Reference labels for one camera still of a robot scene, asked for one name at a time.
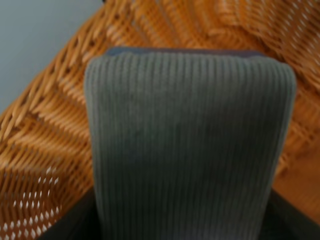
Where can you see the orange wicker basket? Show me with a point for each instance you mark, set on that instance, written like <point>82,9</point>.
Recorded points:
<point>45,154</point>

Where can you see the grey felt board eraser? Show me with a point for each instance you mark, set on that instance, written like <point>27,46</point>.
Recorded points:
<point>185,146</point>

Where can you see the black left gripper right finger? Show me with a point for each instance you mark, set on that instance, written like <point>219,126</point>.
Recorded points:
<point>282,221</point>

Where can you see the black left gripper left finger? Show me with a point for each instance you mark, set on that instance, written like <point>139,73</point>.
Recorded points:
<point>81,222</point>

